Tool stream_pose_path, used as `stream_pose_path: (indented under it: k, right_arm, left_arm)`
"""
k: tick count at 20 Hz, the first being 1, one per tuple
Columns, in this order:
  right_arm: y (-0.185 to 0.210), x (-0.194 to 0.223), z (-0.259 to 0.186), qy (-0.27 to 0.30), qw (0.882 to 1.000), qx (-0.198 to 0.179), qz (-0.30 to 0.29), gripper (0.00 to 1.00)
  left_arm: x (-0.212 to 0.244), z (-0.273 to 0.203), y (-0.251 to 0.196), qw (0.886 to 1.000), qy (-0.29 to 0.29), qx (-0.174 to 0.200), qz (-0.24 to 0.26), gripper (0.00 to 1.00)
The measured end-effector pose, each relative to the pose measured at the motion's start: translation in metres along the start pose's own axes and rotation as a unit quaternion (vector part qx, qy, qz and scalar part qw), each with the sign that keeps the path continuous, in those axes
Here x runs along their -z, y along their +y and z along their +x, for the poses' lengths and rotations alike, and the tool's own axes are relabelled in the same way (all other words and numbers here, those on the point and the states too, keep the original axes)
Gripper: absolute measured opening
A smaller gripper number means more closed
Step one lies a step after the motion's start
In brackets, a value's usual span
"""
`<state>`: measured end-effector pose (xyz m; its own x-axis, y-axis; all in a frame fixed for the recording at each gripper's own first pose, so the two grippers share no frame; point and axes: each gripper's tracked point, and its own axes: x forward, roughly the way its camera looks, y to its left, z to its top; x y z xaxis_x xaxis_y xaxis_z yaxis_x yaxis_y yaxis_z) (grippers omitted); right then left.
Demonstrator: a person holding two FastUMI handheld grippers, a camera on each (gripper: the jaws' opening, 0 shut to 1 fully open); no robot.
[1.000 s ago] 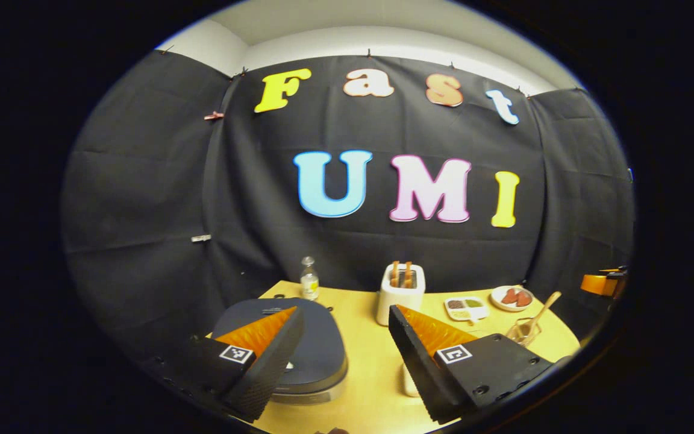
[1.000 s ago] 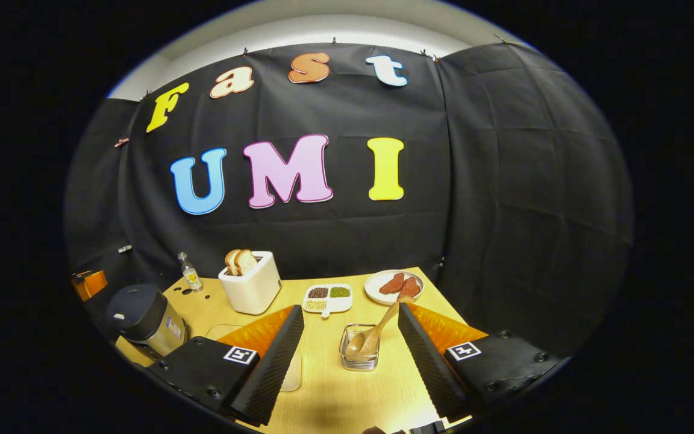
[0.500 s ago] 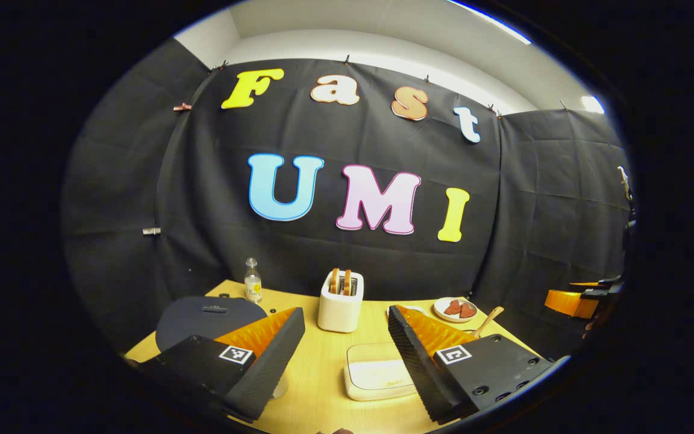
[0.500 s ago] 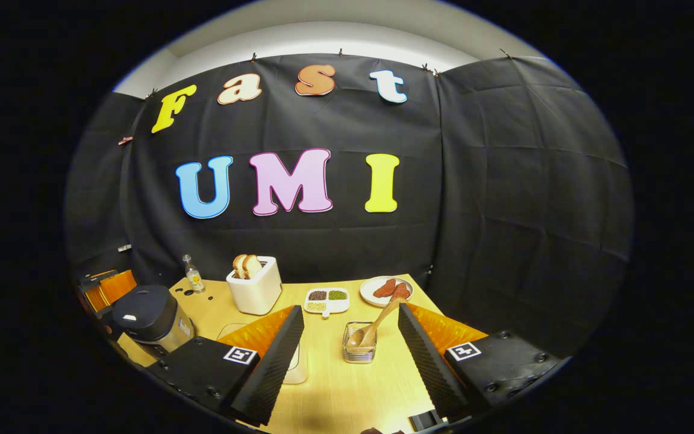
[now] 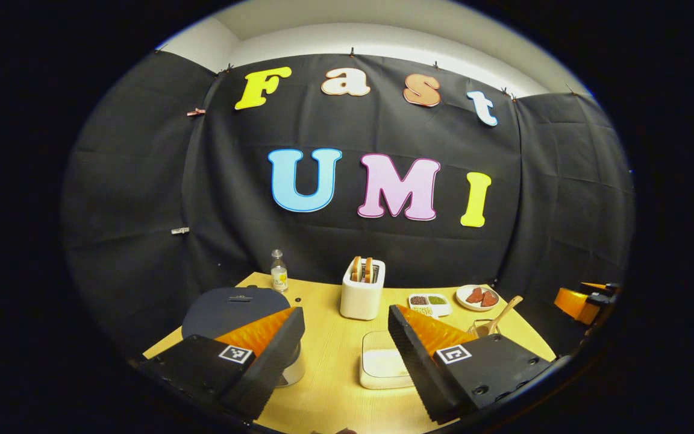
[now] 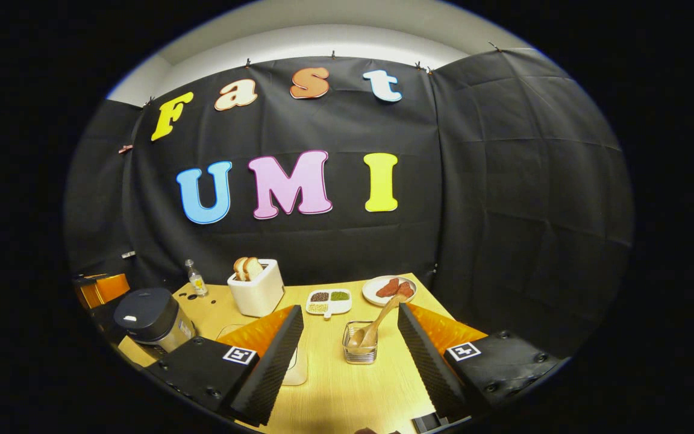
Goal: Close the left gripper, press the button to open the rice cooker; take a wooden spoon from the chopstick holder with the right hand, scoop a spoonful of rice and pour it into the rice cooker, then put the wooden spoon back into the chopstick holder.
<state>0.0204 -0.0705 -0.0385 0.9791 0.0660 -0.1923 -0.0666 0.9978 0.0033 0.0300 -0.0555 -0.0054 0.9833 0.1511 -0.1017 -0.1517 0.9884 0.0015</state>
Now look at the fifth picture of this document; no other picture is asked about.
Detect white round plate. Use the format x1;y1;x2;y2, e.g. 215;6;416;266
455;285;500;312

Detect white toaster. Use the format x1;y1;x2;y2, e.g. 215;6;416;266
340;258;386;321

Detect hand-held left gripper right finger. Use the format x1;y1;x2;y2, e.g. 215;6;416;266
388;304;555;424

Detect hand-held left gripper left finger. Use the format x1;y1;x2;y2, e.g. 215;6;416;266
136;306;305;421

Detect glass bottle yellow label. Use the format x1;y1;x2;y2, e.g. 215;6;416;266
270;249;289;293

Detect white divided dish of beans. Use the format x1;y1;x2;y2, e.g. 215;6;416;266
408;293;452;318

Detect dark grey rice cooker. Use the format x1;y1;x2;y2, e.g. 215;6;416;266
181;286;307;388

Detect white rice box clear lid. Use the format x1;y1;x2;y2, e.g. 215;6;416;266
359;330;415;389

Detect wooden spoon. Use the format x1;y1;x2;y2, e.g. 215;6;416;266
474;295;524;336

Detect black backdrop cloth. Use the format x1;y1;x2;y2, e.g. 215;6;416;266
61;49;636;362

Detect wire chopstick holder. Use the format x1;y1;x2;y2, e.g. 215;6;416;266
466;318;501;338

